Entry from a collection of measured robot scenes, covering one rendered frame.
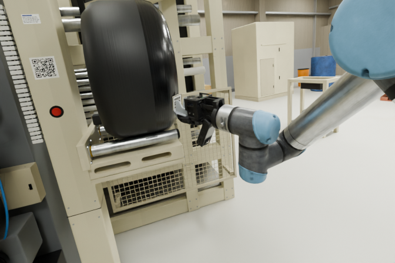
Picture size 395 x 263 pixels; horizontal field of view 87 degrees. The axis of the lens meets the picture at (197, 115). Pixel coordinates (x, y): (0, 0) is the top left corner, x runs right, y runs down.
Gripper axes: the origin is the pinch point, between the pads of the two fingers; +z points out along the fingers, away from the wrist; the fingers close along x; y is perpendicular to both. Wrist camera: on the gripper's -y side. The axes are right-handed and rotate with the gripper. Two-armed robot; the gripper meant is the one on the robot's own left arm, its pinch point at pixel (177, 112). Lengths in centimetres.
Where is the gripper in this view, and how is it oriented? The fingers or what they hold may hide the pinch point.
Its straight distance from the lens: 73.2
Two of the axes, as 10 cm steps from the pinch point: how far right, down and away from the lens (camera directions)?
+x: -6.9, 3.4, -6.4
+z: -7.2, -1.8, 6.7
